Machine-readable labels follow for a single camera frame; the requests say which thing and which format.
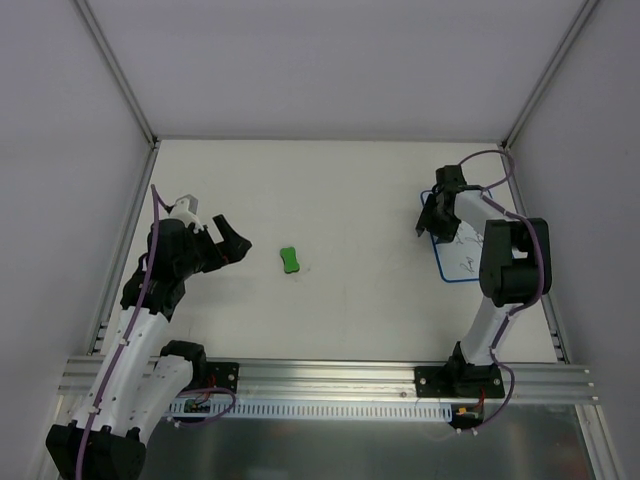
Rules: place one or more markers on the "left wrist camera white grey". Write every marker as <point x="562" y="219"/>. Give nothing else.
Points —
<point x="185" y="210"/>

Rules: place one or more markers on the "white slotted cable duct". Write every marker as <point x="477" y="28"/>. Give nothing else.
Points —
<point x="403" y="411"/>

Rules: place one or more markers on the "left aluminium frame post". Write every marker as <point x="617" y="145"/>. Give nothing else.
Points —
<point x="115" y="70"/>

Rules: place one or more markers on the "aluminium frame post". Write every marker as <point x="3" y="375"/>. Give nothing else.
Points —
<point x="560" y="53"/>
<point x="115" y="70"/>

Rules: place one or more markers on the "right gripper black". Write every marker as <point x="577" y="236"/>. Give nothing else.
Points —
<point x="439" y="211"/>

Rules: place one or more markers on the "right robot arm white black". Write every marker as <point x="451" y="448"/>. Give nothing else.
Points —
<point x="514" y="272"/>

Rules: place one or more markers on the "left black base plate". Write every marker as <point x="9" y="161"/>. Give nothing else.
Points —
<point x="221" y="374"/>

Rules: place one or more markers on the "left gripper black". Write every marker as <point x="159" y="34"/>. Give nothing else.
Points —
<point x="212" y="248"/>

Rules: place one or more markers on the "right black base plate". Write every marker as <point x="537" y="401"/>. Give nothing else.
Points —
<point x="469" y="382"/>

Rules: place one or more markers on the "blue framed whiteboard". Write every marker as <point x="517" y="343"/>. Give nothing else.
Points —
<point x="458" y="261"/>

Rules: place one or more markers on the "right aluminium frame post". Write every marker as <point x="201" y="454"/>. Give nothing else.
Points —
<point x="560" y="53"/>

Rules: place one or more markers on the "aluminium mounting rail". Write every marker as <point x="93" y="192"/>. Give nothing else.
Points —
<point x="386" y="381"/>

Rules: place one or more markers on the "green whiteboard eraser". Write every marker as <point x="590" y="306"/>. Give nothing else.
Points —
<point x="289" y="259"/>

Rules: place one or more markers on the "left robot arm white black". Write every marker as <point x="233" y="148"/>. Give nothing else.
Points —
<point x="107" y="437"/>

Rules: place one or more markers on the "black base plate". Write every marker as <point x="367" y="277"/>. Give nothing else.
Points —
<point x="469" y="382"/>
<point x="221" y="374"/>

